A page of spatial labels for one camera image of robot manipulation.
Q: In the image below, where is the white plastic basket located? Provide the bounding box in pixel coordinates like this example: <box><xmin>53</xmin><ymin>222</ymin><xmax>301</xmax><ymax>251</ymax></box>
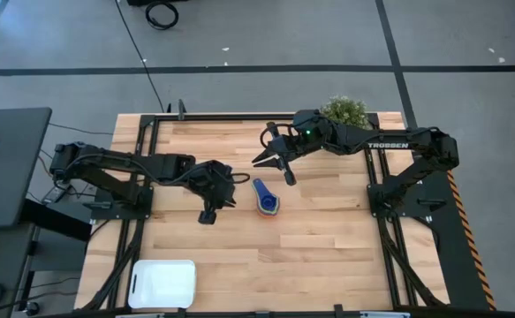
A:
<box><xmin>127</xmin><ymin>259</ymin><xmax>198</xmax><ymax>310</ymax></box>

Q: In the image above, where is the black equipment box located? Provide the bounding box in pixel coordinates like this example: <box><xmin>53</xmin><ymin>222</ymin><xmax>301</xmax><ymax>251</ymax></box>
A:
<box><xmin>126</xmin><ymin>0</ymin><xmax>190</xmax><ymax>7</ymax></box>

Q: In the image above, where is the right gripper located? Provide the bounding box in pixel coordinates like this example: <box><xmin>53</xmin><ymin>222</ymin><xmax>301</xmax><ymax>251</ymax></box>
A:
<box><xmin>251</xmin><ymin>110</ymin><xmax>329</xmax><ymax>186</ymax></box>

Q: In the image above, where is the grey side table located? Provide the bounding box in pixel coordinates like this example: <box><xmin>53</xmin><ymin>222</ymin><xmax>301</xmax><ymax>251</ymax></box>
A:
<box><xmin>0</xmin><ymin>223</ymin><xmax>37</xmax><ymax>318</ymax></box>

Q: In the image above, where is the dark grey desk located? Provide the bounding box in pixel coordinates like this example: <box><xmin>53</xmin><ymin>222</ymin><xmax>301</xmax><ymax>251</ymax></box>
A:
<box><xmin>0</xmin><ymin>107</ymin><xmax>53</xmax><ymax>231</ymax></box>

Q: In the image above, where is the thin black floor cable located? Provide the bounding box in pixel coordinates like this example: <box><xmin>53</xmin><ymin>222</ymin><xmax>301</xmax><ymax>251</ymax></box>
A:
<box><xmin>47</xmin><ymin>122</ymin><xmax>115</xmax><ymax>136</ymax></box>

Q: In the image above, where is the potted plant in striped pot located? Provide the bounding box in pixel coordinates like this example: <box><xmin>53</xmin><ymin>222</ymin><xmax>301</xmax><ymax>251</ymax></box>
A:
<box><xmin>320</xmin><ymin>95</ymin><xmax>371</xmax><ymax>132</ymax></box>

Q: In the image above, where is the long black hanging cable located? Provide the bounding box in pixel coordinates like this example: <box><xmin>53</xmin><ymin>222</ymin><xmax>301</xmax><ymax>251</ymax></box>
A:
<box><xmin>114</xmin><ymin>0</ymin><xmax>166</xmax><ymax>112</ymax></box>

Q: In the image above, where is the black hazard-striped floor mat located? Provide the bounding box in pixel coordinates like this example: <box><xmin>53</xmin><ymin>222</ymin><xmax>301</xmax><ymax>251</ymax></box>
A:
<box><xmin>411</xmin><ymin>150</ymin><xmax>497</xmax><ymax>310</ymax></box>

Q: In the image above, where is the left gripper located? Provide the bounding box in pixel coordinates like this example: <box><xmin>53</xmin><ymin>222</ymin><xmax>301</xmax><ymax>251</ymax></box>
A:
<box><xmin>190</xmin><ymin>159</ymin><xmax>237</xmax><ymax>225</ymax></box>

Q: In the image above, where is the small navy measuring cup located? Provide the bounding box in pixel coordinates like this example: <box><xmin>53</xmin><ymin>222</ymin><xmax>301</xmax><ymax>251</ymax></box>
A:
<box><xmin>251</xmin><ymin>178</ymin><xmax>280</xmax><ymax>213</ymax></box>

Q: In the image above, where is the coiled black cable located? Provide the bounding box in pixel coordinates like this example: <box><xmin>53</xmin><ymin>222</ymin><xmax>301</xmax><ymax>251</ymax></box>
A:
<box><xmin>145</xmin><ymin>1</ymin><xmax>180</xmax><ymax>31</ymax></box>

